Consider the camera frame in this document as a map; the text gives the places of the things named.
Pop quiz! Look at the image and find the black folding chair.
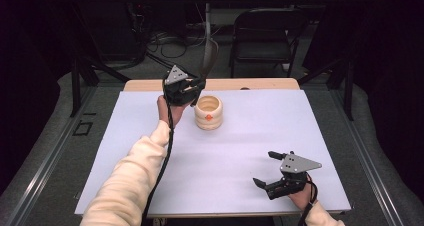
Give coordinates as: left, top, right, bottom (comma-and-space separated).
229, 7, 310, 79

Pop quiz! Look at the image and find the bundle of floor cables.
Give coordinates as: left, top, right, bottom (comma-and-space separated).
145, 27, 208, 72

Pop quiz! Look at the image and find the person's left hand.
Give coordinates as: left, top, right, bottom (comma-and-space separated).
156, 95, 190, 129

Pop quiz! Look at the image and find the cream ribbed cup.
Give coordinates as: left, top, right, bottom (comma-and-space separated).
194, 95, 224, 131

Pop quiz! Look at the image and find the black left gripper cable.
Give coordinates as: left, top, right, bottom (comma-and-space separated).
141, 79, 176, 226

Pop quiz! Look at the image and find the person's right hand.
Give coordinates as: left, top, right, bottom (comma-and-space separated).
287, 181, 319, 211

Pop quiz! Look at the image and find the aluminium floor rail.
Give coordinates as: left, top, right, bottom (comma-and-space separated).
328, 89, 406, 226
0, 85, 98, 226

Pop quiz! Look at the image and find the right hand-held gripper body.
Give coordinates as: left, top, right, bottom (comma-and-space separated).
265, 150, 323, 201

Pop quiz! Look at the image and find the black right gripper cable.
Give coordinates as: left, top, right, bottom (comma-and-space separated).
297, 173, 319, 226

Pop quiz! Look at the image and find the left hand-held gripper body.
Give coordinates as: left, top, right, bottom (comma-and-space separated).
163, 64, 202, 107

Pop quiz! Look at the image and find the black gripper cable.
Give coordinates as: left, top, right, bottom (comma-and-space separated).
297, 173, 319, 226
141, 79, 176, 226

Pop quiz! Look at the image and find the black metal frame stand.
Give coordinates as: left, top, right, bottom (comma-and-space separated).
297, 52, 355, 122
69, 50, 132, 119

